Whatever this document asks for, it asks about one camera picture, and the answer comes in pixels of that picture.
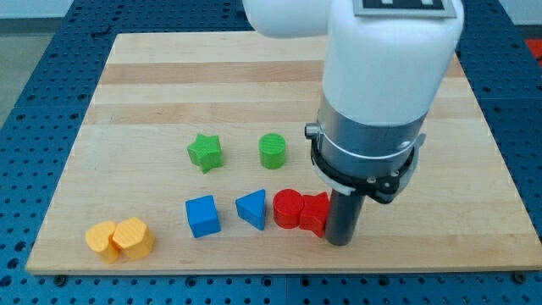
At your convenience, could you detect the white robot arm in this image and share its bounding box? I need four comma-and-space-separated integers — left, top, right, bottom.
243, 0, 464, 203

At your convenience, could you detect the blue cube block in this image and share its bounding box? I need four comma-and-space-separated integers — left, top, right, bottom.
185, 195, 221, 238

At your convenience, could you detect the yellow hexagon block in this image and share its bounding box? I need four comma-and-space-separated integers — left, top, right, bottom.
112, 217, 155, 260

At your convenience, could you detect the green cylinder block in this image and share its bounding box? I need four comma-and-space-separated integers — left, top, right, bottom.
258, 133, 286, 169

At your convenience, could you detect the red cylinder block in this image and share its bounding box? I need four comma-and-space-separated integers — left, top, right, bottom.
273, 189, 304, 229

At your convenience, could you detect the blue triangle block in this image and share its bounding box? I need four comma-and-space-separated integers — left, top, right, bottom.
235, 189, 266, 230

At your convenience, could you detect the green star block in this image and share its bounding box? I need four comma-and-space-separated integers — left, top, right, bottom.
187, 133, 224, 174

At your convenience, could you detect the red star block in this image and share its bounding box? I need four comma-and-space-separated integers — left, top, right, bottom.
299, 192, 330, 238

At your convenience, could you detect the wooden board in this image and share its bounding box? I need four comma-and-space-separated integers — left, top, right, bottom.
26, 32, 541, 275

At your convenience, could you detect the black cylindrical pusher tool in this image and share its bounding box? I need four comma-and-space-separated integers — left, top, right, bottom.
324, 190, 365, 246

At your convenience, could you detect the fiducial marker tag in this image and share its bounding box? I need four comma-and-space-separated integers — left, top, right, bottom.
352, 0, 456, 19

